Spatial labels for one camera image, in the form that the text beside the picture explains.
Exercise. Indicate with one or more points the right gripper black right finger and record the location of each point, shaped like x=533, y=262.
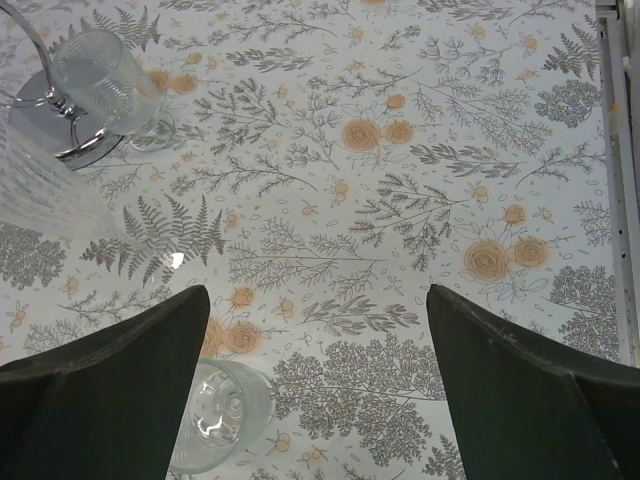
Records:
x=524, y=406

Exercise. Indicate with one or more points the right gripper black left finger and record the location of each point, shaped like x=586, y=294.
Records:
x=107, y=405

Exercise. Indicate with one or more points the ribbed stemmed wine glass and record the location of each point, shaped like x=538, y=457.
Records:
x=40, y=193

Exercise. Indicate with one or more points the chrome wine glass rack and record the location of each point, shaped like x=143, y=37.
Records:
x=46, y=115

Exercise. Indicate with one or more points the ribbed short glass near rack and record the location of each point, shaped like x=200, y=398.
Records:
x=101, y=75

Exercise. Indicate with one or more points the short glass front right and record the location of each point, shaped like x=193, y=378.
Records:
x=229, y=406

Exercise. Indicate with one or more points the floral table cloth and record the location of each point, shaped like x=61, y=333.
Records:
x=331, y=160

